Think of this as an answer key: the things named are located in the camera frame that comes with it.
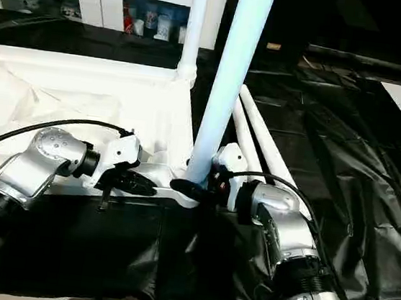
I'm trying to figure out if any white plastic table top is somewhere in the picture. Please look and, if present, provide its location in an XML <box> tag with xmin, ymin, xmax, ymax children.
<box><xmin>0</xmin><ymin>40</ymin><xmax>219</xmax><ymax>215</ymax></box>

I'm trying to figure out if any black table mat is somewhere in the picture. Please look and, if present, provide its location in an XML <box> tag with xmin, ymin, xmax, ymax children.
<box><xmin>0</xmin><ymin>7</ymin><xmax>401</xmax><ymax>300</ymax></box>

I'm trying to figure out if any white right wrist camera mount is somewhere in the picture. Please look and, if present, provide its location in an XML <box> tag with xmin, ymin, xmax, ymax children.
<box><xmin>209</xmin><ymin>140</ymin><xmax>252</xmax><ymax>214</ymax></box>

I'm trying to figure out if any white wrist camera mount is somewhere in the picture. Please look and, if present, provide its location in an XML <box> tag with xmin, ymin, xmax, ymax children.
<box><xmin>209</xmin><ymin>140</ymin><xmax>252</xmax><ymax>214</ymax></box>
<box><xmin>81</xmin><ymin>128</ymin><xmax>145</xmax><ymax>194</ymax></box>

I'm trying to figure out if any white plastic table leg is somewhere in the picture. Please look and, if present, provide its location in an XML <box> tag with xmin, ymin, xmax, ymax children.
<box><xmin>174</xmin><ymin>0</ymin><xmax>208</xmax><ymax>84</ymax></box>
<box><xmin>230</xmin><ymin>83</ymin><xmax>309</xmax><ymax>188</ymax></box>
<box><xmin>225</xmin><ymin>97</ymin><xmax>276</xmax><ymax>176</ymax></box>
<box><xmin>184</xmin><ymin>0</ymin><xmax>279</xmax><ymax>194</ymax></box>

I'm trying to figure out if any long black bar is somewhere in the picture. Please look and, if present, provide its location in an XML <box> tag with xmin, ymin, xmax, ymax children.
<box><xmin>306</xmin><ymin>44</ymin><xmax>401</xmax><ymax>77</ymax></box>

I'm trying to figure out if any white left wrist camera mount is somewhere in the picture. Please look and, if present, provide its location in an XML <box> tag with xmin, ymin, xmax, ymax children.
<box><xmin>81</xmin><ymin>128</ymin><xmax>145</xmax><ymax>194</ymax></box>

